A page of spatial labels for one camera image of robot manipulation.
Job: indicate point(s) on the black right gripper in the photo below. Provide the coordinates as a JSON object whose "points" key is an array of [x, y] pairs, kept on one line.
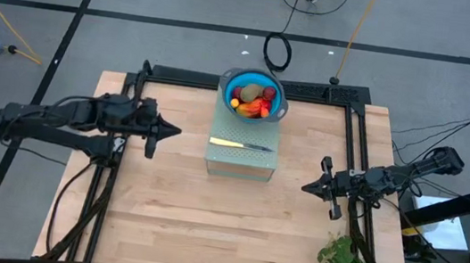
{"points": [[345, 183]]}

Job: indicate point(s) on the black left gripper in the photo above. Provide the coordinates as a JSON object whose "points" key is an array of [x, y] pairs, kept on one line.
{"points": [[144, 122]]}

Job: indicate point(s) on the red orange mango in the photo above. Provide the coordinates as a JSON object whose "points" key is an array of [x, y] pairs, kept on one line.
{"points": [[250, 108]]}

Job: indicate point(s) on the brown kiwi fruit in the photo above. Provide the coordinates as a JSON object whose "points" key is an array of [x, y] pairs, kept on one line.
{"points": [[251, 92]]}

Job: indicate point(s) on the blue collapsible colander bowl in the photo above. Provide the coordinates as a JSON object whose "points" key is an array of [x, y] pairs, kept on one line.
{"points": [[282, 103]]}

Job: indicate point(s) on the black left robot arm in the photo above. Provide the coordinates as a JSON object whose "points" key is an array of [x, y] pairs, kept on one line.
{"points": [[61, 121]]}

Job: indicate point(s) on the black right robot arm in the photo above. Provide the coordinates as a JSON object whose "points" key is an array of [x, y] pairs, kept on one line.
{"points": [[414, 173]]}

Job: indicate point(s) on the silver mounting plate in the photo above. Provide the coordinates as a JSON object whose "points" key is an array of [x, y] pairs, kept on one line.
{"points": [[118, 144], [355, 172]]}

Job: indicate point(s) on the pale green perforated box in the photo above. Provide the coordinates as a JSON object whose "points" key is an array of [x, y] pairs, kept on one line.
{"points": [[240, 159]]}

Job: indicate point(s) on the black perforated tray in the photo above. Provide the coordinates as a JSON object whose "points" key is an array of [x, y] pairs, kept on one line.
{"points": [[312, 90]]}

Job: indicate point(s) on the white panel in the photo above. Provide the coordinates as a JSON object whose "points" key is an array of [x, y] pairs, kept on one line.
{"points": [[442, 233]]}

